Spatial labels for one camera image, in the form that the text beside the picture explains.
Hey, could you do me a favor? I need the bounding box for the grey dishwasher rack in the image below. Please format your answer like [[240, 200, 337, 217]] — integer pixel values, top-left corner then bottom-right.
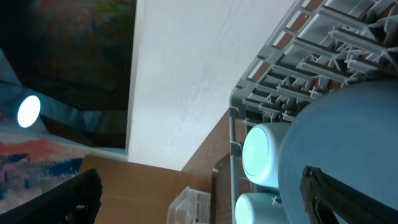
[[229, 1, 397, 223]]

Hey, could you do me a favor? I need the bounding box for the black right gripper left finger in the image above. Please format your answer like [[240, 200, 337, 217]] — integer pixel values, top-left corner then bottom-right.
[[1, 169, 103, 224]]

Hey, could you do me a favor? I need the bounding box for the clear plastic bin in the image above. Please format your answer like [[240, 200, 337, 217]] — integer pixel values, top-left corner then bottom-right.
[[167, 187, 211, 224]]

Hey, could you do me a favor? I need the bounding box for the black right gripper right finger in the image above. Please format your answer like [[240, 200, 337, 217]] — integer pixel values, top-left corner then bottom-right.
[[300, 166, 397, 224]]

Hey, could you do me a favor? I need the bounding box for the light blue bowl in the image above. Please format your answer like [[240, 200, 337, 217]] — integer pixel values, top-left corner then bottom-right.
[[242, 122, 290, 189]]

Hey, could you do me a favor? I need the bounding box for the dark blue plate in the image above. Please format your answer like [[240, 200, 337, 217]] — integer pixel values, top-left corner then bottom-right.
[[278, 80, 397, 223]]

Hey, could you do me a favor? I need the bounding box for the light blue cup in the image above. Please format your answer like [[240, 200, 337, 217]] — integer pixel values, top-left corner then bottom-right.
[[234, 192, 289, 224]]

